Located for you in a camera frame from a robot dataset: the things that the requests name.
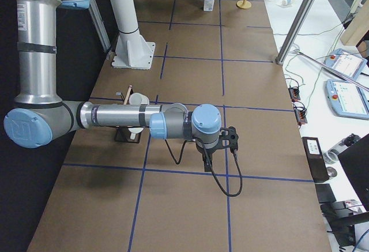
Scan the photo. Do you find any white camera pole base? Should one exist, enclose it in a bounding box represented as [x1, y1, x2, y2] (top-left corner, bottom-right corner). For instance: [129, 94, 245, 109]
[110, 0, 156, 70]

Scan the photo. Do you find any far teach pendant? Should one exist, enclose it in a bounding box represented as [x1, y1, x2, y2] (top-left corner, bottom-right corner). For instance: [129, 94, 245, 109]
[324, 48, 367, 80]

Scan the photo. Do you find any black power box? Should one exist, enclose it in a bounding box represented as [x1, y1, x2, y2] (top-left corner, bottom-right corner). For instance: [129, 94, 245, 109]
[302, 137, 329, 183]

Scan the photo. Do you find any teach pendant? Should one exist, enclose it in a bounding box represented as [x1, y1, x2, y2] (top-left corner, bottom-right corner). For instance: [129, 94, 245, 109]
[325, 80, 368, 120]
[324, 48, 367, 80]

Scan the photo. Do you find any black mug rack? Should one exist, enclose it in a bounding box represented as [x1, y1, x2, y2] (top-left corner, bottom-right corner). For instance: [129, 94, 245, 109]
[114, 85, 140, 144]

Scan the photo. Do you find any white home mug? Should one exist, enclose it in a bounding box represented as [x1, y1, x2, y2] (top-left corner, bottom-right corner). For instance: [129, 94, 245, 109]
[128, 127, 144, 143]

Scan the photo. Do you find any near teach pendant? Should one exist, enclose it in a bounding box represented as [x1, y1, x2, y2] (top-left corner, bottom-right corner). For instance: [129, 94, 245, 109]
[325, 80, 368, 120]

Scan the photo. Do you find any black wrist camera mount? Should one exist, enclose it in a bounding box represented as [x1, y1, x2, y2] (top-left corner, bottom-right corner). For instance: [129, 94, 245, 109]
[216, 126, 239, 153]

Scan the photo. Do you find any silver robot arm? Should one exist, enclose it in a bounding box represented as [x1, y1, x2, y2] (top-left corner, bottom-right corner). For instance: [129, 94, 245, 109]
[3, 0, 225, 172]

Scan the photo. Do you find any black camera cable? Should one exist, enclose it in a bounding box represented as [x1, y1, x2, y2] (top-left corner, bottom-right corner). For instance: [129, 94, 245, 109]
[164, 138, 243, 197]

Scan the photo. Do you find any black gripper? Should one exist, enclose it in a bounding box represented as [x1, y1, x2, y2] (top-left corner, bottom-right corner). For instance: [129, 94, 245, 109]
[196, 142, 216, 172]

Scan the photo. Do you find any aluminium frame post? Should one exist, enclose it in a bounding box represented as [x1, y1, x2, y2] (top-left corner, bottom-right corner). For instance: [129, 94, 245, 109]
[275, 0, 315, 65]

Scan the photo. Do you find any white ribbed mug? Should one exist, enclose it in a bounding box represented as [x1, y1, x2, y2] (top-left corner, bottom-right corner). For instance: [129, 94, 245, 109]
[129, 92, 150, 106]

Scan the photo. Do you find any metal rod with clamp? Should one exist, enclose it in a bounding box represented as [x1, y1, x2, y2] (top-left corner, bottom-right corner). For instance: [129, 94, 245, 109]
[292, 48, 369, 94]

